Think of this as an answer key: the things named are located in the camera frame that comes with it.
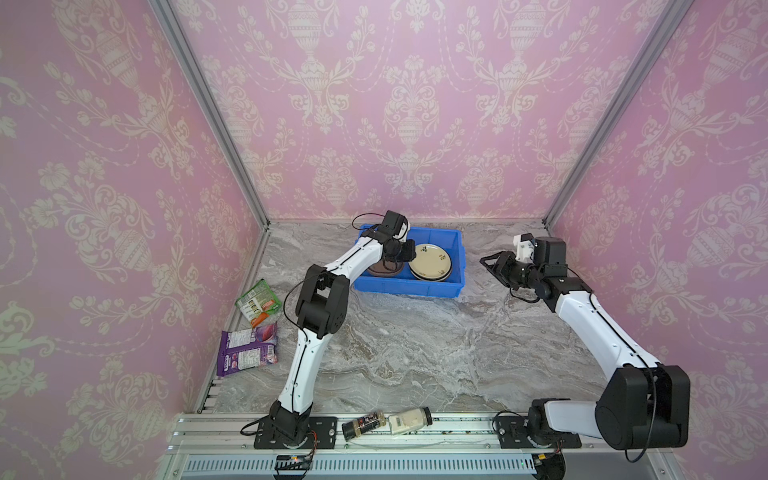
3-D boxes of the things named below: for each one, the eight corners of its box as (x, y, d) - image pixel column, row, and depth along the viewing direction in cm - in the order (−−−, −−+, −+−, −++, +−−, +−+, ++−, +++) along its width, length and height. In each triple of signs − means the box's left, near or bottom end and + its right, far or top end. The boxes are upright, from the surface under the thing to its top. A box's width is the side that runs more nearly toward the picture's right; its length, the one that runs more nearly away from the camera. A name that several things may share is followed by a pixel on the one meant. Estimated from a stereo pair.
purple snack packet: (221, 375, 85) (215, 371, 83) (225, 336, 93) (221, 332, 90) (278, 362, 88) (275, 358, 85) (278, 325, 95) (275, 321, 93)
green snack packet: (253, 328, 95) (249, 323, 92) (236, 303, 100) (232, 298, 98) (284, 307, 100) (281, 302, 97) (266, 284, 105) (263, 278, 103)
